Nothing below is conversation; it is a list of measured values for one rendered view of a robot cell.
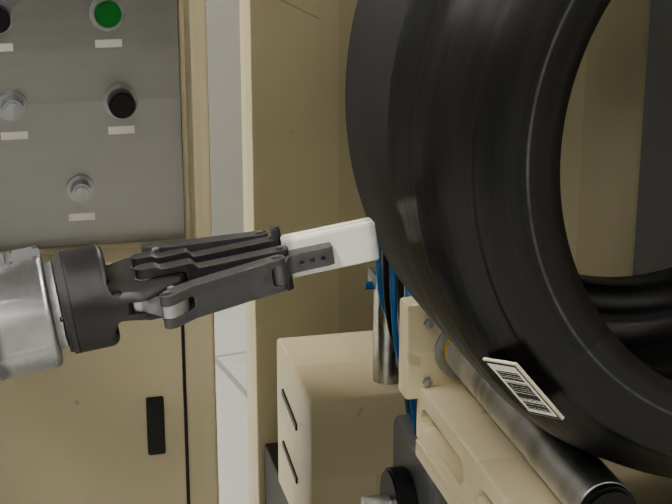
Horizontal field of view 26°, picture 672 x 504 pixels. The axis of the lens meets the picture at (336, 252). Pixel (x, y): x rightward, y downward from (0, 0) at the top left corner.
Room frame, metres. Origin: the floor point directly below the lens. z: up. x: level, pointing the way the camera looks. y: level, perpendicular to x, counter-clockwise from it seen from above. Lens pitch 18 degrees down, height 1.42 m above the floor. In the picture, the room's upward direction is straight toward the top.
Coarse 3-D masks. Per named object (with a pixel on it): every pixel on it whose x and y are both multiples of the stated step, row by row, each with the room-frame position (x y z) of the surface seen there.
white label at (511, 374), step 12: (492, 360) 0.96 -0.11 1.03; (504, 360) 0.95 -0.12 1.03; (504, 372) 0.96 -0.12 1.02; (516, 372) 0.95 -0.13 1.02; (504, 384) 0.98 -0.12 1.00; (516, 384) 0.96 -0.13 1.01; (528, 384) 0.95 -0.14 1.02; (516, 396) 0.98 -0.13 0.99; (528, 396) 0.96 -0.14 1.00; (540, 396) 0.95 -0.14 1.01; (528, 408) 0.98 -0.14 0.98; (540, 408) 0.96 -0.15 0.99; (552, 408) 0.95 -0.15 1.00
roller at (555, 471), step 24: (456, 360) 1.26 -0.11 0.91; (480, 384) 1.20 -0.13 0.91; (504, 408) 1.14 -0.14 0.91; (504, 432) 1.14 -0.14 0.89; (528, 432) 1.09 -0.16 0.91; (528, 456) 1.08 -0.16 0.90; (552, 456) 1.04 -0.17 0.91; (576, 456) 1.03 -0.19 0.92; (552, 480) 1.03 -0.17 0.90; (576, 480) 1.00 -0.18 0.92; (600, 480) 0.98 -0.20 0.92
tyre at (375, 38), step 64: (384, 0) 1.09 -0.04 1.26; (448, 0) 0.98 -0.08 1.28; (512, 0) 0.95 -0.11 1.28; (576, 0) 0.95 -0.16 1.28; (384, 64) 1.05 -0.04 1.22; (448, 64) 0.96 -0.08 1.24; (512, 64) 0.94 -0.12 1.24; (576, 64) 0.95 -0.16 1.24; (384, 128) 1.03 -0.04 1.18; (448, 128) 0.96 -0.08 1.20; (512, 128) 0.94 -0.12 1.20; (384, 192) 1.05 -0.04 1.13; (448, 192) 0.96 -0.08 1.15; (512, 192) 0.94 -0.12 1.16; (448, 256) 0.96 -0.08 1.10; (512, 256) 0.94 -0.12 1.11; (448, 320) 0.99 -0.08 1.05; (512, 320) 0.95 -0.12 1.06; (576, 320) 0.95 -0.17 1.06; (640, 320) 1.26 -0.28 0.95; (576, 384) 0.96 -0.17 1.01; (640, 384) 0.96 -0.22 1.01; (640, 448) 0.98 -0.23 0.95
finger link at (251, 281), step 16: (272, 256) 0.99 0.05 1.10; (224, 272) 0.97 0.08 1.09; (240, 272) 0.97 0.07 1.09; (256, 272) 0.98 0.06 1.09; (176, 288) 0.95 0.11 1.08; (192, 288) 0.95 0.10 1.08; (208, 288) 0.96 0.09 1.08; (224, 288) 0.96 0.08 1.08; (240, 288) 0.97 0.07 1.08; (256, 288) 0.98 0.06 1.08; (272, 288) 0.98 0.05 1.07; (288, 288) 0.99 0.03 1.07; (192, 304) 0.96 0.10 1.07; (208, 304) 0.96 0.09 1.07; (224, 304) 0.96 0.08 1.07; (240, 304) 0.97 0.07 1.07; (176, 320) 0.94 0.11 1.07
